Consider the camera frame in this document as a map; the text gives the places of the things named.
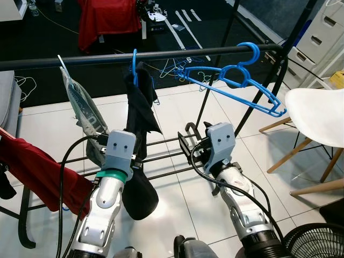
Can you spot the blue plastic hanger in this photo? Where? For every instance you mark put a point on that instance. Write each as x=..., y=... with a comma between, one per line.
x=134, y=67
x=277, y=112
x=236, y=78

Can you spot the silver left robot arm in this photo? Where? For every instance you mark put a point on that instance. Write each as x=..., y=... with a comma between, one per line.
x=102, y=209

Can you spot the black hanging garment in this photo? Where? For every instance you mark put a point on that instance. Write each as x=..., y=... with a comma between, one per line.
x=141, y=199

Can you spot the grey printed shirt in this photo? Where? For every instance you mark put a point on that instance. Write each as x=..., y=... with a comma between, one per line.
x=83, y=113

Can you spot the grey robot left leg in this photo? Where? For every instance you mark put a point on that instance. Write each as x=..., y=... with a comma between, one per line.
x=128, y=253

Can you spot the grey robot leg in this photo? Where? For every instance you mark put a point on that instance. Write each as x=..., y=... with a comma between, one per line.
x=128, y=253
x=196, y=250

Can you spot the grey robot right leg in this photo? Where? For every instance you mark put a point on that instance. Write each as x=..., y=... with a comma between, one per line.
x=196, y=250

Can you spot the black metal clothes rack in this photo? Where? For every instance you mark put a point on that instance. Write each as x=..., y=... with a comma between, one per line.
x=161, y=55

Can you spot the red hanging garment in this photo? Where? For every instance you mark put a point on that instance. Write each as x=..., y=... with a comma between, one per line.
x=37, y=172

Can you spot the white chair wooden legs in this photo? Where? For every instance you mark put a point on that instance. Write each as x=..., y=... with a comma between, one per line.
x=317, y=113

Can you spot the yellow box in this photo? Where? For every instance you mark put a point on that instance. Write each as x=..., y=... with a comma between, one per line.
x=337, y=80

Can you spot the red draped cloth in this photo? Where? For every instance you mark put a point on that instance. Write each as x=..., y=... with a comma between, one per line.
x=107, y=21

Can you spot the grey padded ottoman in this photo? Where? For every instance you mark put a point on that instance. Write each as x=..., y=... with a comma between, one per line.
x=8, y=102

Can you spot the white drawer cabinet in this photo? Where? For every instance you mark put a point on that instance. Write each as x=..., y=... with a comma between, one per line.
x=322, y=32

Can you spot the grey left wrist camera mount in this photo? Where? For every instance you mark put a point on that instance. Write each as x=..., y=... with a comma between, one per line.
x=119, y=148

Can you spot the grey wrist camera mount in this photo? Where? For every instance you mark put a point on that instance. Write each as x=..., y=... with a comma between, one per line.
x=220, y=141
x=119, y=148

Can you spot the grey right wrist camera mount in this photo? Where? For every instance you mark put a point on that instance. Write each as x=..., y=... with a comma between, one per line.
x=220, y=141

